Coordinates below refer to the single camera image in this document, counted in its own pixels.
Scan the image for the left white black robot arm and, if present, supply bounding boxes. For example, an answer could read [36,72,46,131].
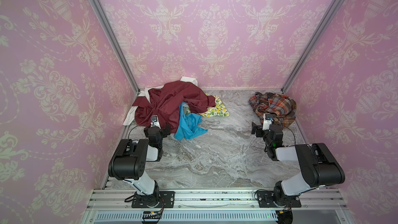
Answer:
[108,124,175,208]

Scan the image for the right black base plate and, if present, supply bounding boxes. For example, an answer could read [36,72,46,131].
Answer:
[254,189,302,208]

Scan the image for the left aluminium corner post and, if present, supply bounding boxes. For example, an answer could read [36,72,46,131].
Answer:
[89,0,140,95]

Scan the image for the right aluminium corner post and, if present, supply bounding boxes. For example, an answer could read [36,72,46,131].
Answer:
[281,0,344,93]

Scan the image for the white cloth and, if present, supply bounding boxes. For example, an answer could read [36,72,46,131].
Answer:
[123,76,198,126]

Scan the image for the aluminium front rail frame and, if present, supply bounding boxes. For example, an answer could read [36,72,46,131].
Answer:
[82,188,354,224]

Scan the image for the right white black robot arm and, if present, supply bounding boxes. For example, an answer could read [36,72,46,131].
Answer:
[251,123,345,208]

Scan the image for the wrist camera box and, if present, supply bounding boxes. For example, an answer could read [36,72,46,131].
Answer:
[262,114,274,131]
[150,115,161,128]

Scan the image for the teal blue cloth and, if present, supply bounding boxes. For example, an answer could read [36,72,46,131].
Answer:
[174,102,208,141]

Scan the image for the maroon cloth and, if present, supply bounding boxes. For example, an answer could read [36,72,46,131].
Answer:
[133,81,216,133]

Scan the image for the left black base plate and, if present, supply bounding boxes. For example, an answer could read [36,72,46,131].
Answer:
[131,191,175,208]

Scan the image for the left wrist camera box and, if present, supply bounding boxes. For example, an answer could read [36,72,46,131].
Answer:
[150,115,161,128]

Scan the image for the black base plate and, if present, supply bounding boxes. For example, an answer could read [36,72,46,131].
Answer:
[131,191,175,208]
[254,189,302,208]

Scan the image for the lemon print cloth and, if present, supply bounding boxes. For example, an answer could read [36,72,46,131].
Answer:
[200,95,230,118]

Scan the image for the red plaid cloth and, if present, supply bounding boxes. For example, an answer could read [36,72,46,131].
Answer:
[249,92,297,128]

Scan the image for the aluminium corner post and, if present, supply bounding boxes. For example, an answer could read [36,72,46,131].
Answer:
[281,0,344,93]
[89,0,140,95]

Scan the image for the small electronics board with wires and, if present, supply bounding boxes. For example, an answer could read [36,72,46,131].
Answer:
[142,210,163,224]

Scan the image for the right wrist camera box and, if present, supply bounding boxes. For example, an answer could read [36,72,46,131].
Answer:
[262,114,274,131]

